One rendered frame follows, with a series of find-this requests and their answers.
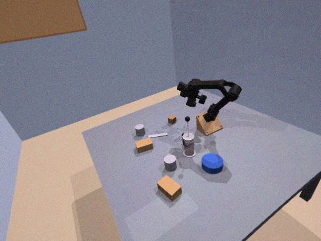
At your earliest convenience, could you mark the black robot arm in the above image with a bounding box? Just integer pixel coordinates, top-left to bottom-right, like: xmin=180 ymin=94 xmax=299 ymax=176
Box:
xmin=177 ymin=79 xmax=242 ymax=123

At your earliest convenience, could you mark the blue short cylinder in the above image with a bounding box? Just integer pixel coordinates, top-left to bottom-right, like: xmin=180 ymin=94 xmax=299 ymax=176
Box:
xmin=202 ymin=153 xmax=223 ymax=174

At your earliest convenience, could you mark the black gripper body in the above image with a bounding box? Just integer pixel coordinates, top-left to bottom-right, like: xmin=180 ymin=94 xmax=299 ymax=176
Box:
xmin=180 ymin=92 xmax=207 ymax=104

